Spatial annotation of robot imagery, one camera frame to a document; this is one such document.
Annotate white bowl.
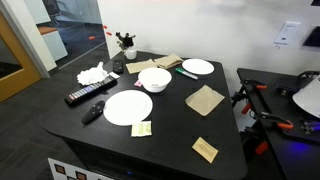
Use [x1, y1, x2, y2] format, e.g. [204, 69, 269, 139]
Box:
[137, 67, 173, 94]

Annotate dark flowers with red buds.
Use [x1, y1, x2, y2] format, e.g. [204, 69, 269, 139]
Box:
[88, 24, 137, 52]

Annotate large white plate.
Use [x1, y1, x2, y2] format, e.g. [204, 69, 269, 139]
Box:
[103, 89, 154, 127]

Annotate folded brown paper napkin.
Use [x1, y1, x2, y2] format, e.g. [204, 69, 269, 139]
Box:
[153, 53, 185, 70]

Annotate wooden door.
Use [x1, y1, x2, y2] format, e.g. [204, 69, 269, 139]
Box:
[0, 12, 43, 103]

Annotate curved black remote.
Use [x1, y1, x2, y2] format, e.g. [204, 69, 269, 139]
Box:
[81, 100, 106, 126]

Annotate black orange clamp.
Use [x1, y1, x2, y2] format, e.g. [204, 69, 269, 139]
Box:
[240, 129, 270, 156]
[257, 111, 295, 131]
[243, 78, 268, 91]
[231, 92, 253, 116]

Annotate small white plate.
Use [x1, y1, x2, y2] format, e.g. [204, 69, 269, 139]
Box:
[181, 58, 215, 76]

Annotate short black remote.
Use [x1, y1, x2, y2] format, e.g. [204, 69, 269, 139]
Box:
[112, 59, 125, 75]

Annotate white cabinet wooden top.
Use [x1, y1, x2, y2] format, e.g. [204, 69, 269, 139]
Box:
[37, 25, 69, 62]

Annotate black perforated robot stand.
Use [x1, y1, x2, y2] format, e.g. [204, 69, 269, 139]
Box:
[236, 67, 320, 180]

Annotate long black tv remote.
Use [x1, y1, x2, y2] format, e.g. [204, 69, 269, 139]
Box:
[64, 75, 119, 108]

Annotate square brown paper napkin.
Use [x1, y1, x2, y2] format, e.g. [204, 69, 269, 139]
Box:
[184, 84, 226, 117]

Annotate checkered calibration board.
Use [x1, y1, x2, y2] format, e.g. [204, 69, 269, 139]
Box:
[47, 157, 114, 180]

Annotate small white paper slip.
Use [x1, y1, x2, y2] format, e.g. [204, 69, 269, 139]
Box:
[108, 71, 121, 80]

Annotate small tan card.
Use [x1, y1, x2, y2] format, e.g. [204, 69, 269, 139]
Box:
[191, 136, 220, 165]

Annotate white vase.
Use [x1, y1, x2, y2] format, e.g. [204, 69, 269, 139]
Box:
[123, 46, 138, 61]

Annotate small yellow sticky note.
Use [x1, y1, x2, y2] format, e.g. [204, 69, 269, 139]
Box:
[130, 120, 153, 138]

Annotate black wall screen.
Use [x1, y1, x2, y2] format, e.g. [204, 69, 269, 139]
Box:
[302, 25, 320, 48]

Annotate white wall panel device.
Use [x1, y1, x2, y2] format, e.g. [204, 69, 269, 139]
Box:
[273, 20, 302, 48]

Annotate crumpled white tissue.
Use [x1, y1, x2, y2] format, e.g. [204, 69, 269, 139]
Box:
[76, 61, 110, 86]

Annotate green capped white marker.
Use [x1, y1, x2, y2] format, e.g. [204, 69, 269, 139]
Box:
[175, 67, 199, 81]

